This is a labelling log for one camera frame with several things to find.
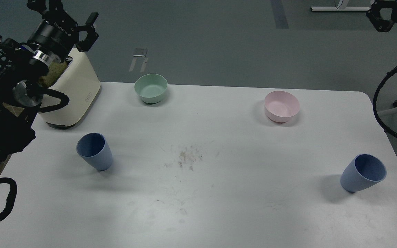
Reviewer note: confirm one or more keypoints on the white desk base foot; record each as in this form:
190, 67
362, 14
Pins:
341, 6

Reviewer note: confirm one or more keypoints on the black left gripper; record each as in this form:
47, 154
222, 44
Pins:
58, 32

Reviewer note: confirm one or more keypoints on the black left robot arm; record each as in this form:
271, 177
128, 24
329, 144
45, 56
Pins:
22, 65

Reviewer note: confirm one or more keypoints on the metal floor bracket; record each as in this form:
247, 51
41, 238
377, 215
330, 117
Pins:
139, 55

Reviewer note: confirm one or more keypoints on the pink plastic bowl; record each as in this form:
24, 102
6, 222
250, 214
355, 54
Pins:
281, 106

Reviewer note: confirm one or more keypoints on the green plastic bowl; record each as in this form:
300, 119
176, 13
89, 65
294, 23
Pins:
151, 88

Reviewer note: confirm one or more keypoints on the cream white toaster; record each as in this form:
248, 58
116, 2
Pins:
81, 84

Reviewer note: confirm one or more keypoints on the blue cup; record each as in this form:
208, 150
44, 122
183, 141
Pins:
362, 172
95, 150

